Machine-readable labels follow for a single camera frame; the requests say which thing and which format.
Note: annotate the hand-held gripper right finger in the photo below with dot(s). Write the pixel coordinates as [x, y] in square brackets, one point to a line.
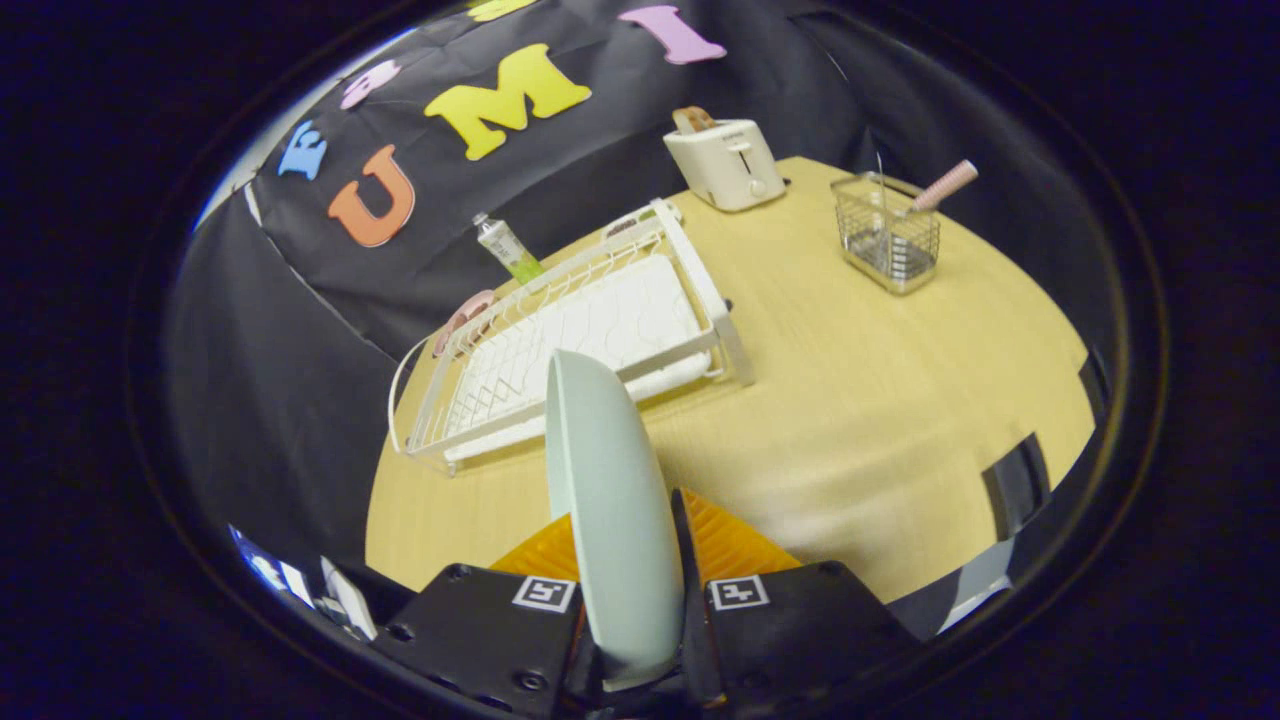
[780, 630]

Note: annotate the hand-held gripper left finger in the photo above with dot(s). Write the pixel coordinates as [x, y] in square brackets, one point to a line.
[480, 630]

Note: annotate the pale green plate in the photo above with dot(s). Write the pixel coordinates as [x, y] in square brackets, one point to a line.
[610, 520]

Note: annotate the pink plate with food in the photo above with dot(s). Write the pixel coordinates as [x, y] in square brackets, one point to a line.
[462, 320]

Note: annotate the white divided sauce dish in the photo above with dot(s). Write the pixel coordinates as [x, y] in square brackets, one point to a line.
[625, 226]

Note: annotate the white side table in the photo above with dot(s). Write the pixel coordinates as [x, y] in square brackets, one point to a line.
[350, 600]

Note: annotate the white drain tray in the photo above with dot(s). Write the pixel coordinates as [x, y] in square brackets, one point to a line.
[620, 320]

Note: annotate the green liquid clear bottle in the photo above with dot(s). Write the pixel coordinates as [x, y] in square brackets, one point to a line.
[510, 250]

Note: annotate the cream toaster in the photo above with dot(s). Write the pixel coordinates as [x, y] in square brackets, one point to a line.
[725, 165]

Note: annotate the brown bread slice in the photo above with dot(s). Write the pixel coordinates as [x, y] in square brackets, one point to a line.
[692, 119]

